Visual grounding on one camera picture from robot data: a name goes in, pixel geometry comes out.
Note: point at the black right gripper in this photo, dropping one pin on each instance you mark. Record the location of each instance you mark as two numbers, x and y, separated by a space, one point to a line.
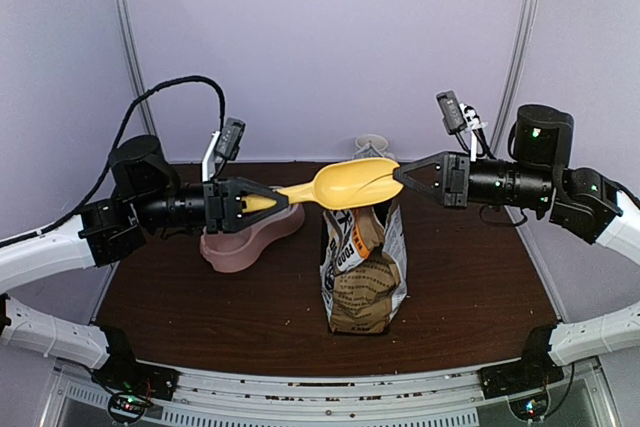
444 192

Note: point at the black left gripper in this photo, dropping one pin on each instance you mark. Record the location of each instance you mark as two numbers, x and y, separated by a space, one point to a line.
224 204

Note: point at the pink double pet feeder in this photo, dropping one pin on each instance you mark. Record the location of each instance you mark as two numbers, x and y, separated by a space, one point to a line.
232 253

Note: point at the yellow plastic scoop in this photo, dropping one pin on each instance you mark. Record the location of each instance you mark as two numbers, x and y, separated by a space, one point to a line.
347 185

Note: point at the pet food bag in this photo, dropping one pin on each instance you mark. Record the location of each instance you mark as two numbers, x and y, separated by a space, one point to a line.
363 268

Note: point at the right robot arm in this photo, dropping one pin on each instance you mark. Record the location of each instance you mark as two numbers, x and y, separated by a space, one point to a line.
538 177

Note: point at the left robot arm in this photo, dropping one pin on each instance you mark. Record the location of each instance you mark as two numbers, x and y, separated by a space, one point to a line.
148 195

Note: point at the white patterned ceramic mug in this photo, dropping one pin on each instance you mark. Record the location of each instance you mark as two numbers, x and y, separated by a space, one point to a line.
372 146

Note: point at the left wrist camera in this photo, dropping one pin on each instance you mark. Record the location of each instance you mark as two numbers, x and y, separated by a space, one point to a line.
223 148

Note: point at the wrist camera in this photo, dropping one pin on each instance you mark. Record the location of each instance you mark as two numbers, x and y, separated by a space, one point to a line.
463 122
223 148

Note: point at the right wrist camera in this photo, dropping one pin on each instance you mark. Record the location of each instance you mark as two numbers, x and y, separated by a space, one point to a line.
463 122

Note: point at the aluminium corner post right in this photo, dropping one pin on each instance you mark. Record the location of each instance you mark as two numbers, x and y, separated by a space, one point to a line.
523 33

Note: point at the aluminium corner post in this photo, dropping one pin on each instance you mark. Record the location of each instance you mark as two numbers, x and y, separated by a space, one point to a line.
523 33
129 46

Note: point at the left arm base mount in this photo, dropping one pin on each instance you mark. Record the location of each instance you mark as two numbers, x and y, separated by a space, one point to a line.
132 385

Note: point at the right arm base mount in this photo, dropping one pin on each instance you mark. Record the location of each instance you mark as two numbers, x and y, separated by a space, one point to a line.
525 381

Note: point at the aluminium corner post left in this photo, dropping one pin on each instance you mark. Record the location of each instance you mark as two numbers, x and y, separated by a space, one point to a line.
129 46

